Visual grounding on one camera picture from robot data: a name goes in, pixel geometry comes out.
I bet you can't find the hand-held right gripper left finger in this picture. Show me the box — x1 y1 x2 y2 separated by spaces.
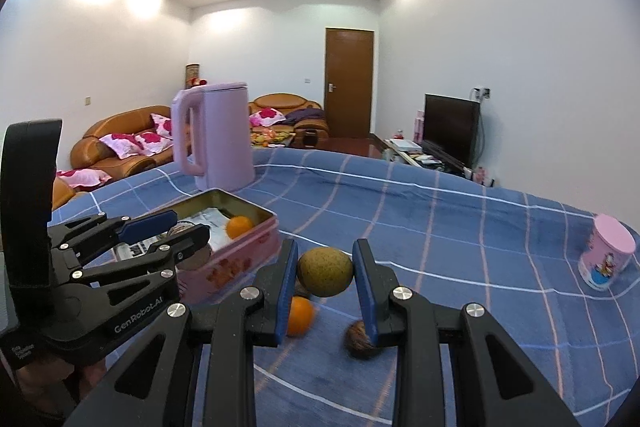
65 238 300 427

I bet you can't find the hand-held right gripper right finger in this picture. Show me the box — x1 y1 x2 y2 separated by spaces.
352 238 583 427

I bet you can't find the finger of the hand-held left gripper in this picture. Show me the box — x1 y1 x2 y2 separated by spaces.
49 211 178 258
59 223 211 290

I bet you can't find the small orange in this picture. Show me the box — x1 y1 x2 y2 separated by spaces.
226 215 254 240
286 297 316 338

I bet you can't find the brown longan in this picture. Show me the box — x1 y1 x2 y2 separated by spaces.
297 248 354 298

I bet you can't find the pink metal tin box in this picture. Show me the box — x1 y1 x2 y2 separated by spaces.
112 188 279 305

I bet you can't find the person's left hand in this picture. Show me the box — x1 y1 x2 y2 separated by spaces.
15 352 108 415

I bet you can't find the printed paper sheet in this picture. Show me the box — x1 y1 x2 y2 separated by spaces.
120 207 236 258

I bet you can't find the brown leather armchair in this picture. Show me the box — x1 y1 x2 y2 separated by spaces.
51 179 83 211

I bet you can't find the pink floral cushion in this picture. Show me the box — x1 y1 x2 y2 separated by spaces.
55 168 113 190

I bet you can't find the pink floral pillow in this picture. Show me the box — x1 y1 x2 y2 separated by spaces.
251 108 286 128
98 133 143 160
134 132 173 156
151 113 174 138

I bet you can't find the blue checked tablecloth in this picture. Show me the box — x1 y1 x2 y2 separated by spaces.
47 148 640 427

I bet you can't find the brown leather sofa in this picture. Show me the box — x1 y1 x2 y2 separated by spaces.
70 105 176 180

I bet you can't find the pink electric kettle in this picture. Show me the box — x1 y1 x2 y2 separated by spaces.
171 81 256 192

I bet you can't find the dark coffee table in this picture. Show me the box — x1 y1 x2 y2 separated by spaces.
251 130 296 150

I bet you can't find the white television stand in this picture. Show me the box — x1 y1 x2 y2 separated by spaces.
382 137 476 180

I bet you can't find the brown leather loveseat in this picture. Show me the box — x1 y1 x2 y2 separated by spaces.
248 94 331 150

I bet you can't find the purple blanket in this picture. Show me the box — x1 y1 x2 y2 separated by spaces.
285 108 326 124

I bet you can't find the black flat television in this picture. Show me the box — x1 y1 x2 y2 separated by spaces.
423 94 482 168

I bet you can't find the brown wooden door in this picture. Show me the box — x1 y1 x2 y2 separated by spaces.
325 27 375 139

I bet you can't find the pink cartoon mug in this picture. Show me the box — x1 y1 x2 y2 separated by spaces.
578 214 637 292

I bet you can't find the black television cable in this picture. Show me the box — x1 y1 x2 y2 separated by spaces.
479 99 488 168

